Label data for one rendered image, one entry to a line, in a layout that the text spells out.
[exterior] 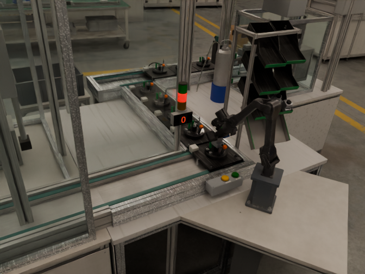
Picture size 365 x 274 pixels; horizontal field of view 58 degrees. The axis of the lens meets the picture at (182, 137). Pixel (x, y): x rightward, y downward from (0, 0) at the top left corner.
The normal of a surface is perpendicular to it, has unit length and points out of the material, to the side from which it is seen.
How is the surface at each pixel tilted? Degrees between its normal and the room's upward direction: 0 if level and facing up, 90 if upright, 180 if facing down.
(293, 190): 0
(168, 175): 0
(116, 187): 0
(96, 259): 90
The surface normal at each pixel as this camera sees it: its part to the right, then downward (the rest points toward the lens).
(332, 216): 0.05, -0.85
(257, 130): 0.28, -0.23
